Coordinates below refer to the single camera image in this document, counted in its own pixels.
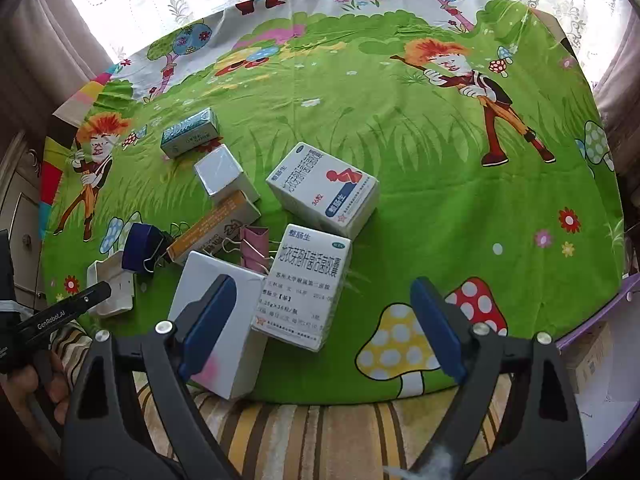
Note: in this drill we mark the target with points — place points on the navy blue box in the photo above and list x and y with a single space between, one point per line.
142 243

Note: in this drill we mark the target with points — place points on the teal small box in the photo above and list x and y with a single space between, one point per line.
190 133

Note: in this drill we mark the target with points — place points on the white pink stained box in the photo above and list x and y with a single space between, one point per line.
212 310

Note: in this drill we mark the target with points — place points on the white plastic holder tray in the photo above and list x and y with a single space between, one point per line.
121 282

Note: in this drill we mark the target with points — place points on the medicine box red figure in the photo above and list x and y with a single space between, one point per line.
325 192

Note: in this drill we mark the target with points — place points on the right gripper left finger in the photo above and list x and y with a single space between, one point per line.
105 434

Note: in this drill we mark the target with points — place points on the mauve curtain right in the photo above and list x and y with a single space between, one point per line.
617 98

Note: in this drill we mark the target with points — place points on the white dresser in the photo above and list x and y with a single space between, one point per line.
20 200

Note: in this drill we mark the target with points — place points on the silver white cube box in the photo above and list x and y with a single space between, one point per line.
221 175

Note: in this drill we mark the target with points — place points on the purple storage box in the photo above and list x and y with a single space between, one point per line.
606 370

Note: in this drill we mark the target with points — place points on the black binder clip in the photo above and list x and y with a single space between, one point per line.
157 254

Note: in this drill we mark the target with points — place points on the pink binder clip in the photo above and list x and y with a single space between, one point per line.
255 246

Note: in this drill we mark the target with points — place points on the medicine box tall white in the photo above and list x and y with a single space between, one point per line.
301 291

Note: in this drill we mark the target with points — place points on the dental orange long box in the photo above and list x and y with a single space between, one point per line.
207 235

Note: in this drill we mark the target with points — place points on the striped towel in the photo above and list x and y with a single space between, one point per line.
272 441

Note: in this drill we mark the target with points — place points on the cartoon green tablecloth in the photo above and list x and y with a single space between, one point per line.
495 177

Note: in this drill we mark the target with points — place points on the beige curtain left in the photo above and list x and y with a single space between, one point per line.
51 64

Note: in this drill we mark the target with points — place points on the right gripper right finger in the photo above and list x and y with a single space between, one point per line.
540 435

